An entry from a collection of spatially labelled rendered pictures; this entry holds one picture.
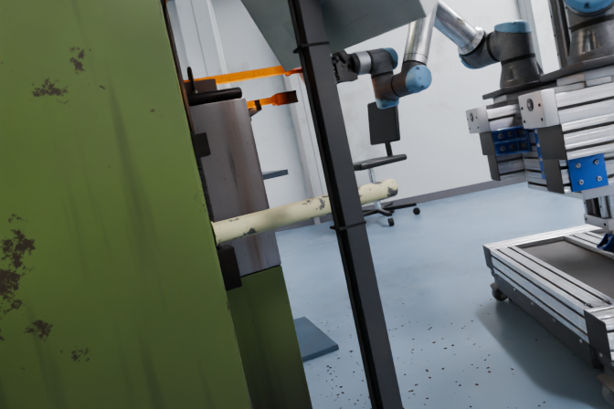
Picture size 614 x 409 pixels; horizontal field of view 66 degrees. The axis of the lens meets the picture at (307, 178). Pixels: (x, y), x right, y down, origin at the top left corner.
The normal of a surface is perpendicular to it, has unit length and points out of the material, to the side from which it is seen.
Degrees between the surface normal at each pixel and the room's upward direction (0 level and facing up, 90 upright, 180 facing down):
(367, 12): 120
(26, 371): 90
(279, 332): 90
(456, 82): 90
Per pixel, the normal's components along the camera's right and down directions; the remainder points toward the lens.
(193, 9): -0.05, 0.07
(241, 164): 0.37, -0.02
